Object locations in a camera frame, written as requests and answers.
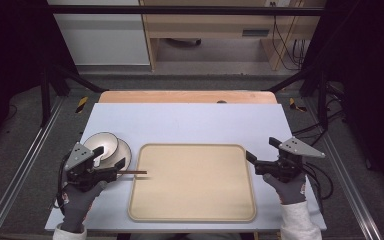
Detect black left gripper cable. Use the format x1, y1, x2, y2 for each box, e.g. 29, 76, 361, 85
55, 152, 73, 210

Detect white bowl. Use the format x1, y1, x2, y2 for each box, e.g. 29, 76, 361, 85
82, 131, 120, 168

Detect black frame crossbar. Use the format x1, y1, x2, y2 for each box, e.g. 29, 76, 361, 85
47, 4, 326, 17

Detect wooden desk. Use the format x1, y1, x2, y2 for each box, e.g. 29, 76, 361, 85
138, 0, 326, 72

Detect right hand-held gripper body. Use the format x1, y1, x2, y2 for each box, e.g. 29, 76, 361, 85
253, 136, 326, 184

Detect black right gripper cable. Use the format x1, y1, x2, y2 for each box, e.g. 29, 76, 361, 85
300, 161, 334, 202

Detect dark brown chopstick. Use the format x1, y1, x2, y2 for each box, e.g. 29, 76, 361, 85
117, 169, 148, 176

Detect yellow black tape marker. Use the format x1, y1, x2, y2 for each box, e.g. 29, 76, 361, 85
75, 96, 90, 115
288, 97, 308, 113

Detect person's left hand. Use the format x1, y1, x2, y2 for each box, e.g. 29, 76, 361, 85
59, 179, 109, 234

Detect beige tray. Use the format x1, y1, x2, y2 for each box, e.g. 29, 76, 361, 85
127, 143, 258, 224

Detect aluminium floor rail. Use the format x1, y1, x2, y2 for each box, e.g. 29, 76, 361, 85
303, 99, 384, 240
0, 95, 65, 240

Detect person's right hand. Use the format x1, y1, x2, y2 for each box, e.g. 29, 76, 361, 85
262, 172, 308, 206

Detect black hanging cables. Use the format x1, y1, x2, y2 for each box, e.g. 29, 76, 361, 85
269, 1, 307, 71

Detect black frame post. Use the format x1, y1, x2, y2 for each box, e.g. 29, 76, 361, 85
316, 69, 330, 132
39, 65, 53, 128

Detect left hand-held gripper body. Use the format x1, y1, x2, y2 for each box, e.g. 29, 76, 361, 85
63, 141, 119, 194

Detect black diagonal frame brace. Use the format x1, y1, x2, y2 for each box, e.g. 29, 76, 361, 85
51, 64, 110, 94
267, 67, 318, 94

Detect white cabinet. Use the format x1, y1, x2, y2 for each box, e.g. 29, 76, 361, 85
46, 0, 151, 67

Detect white plate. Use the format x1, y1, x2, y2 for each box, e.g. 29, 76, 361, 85
98, 137, 133, 172

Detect black floor cables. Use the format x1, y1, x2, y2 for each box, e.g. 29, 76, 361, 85
291, 109, 345, 138

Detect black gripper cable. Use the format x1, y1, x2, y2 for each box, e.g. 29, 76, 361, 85
55, 152, 73, 210
300, 161, 334, 202

